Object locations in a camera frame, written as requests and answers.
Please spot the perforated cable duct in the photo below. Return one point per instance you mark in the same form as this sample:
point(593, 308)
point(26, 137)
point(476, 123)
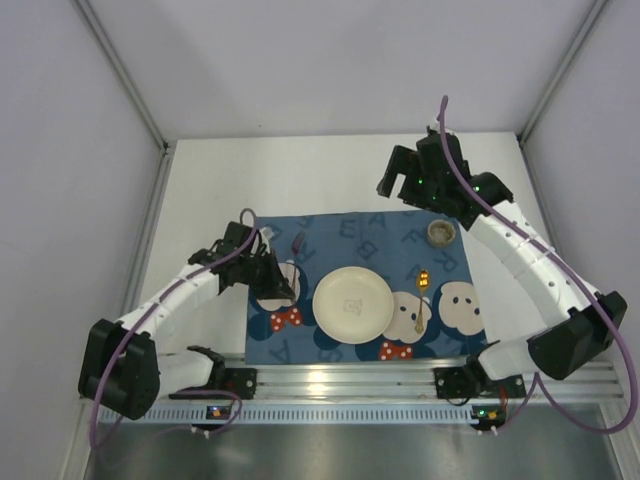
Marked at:
point(267, 414)

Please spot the left aluminium frame post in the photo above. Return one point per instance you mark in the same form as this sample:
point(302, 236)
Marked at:
point(106, 45)

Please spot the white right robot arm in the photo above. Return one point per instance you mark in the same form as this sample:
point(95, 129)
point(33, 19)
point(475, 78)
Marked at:
point(576, 317)

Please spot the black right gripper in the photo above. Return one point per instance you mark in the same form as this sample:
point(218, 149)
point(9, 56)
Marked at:
point(400, 167)

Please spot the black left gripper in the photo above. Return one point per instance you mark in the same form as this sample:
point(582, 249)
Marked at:
point(270, 275)

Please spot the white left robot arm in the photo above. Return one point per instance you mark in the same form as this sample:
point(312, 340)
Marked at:
point(123, 369)

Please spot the aluminium frame post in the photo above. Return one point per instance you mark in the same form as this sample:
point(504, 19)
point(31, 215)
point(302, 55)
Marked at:
point(106, 45)
point(577, 42)

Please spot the aluminium mounting rail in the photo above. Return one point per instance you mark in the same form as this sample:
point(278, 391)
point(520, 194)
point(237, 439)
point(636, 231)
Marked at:
point(409, 380)

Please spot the iridescent fork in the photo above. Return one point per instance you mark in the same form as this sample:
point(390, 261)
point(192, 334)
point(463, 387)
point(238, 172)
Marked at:
point(297, 243)

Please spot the right aluminium frame post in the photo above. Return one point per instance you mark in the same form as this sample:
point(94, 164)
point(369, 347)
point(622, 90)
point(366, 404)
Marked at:
point(577, 42)

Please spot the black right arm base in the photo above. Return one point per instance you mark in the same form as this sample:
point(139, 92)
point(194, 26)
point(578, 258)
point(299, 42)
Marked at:
point(460, 385)

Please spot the gold spoon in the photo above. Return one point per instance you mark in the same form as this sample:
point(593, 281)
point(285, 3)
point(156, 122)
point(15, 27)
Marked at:
point(422, 284)

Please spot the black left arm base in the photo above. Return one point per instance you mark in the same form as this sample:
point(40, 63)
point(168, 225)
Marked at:
point(239, 381)

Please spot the blue cartoon bear placemat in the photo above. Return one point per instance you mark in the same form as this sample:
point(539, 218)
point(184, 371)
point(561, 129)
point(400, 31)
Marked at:
point(392, 244)

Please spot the cream round plate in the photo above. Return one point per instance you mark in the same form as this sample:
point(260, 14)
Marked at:
point(353, 305)

